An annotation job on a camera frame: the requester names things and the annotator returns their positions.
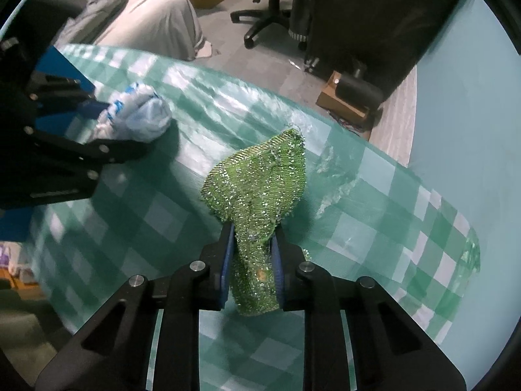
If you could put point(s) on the blue-edged cardboard box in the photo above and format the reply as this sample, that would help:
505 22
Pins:
61 65

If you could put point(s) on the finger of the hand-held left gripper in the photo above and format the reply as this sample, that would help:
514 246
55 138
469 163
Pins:
118 152
91 110

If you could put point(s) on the black cylindrical object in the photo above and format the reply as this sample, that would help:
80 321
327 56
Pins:
358 87

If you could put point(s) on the green glittery cloth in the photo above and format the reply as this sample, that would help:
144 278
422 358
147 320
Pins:
260 179

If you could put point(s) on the grey padded jacket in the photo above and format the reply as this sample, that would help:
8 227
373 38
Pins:
101 4

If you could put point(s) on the green checked plastic tablecloth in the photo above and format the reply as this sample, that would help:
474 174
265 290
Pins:
386 211

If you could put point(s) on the white blue cloth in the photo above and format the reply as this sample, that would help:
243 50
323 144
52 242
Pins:
138 114

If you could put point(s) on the black office chair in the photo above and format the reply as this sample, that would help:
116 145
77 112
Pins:
268 12

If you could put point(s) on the beige cushion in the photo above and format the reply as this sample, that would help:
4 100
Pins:
154 24

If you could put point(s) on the small flat cardboard box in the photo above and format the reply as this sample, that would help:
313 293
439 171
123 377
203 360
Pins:
333 97

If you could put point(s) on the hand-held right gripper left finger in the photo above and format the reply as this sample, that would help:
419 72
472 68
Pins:
226 264

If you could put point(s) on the grey cloth with striped hem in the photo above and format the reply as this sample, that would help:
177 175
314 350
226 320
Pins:
301 12

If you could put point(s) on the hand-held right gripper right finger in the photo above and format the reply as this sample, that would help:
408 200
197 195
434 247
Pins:
278 264

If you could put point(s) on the black cabinet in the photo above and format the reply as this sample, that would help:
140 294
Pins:
366 16

